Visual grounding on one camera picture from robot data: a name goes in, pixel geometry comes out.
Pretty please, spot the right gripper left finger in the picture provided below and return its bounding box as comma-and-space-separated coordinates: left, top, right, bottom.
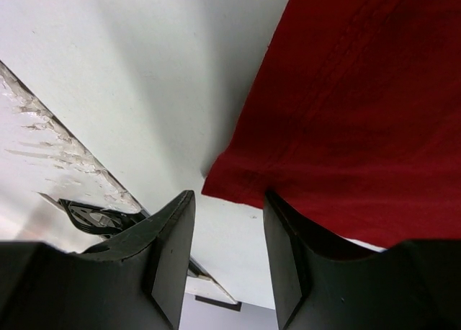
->
1, 190, 195, 329

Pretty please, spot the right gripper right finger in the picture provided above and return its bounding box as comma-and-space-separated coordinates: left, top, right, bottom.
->
264, 192, 460, 329

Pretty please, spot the red t shirt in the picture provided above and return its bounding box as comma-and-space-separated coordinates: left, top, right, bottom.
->
202, 0, 460, 247

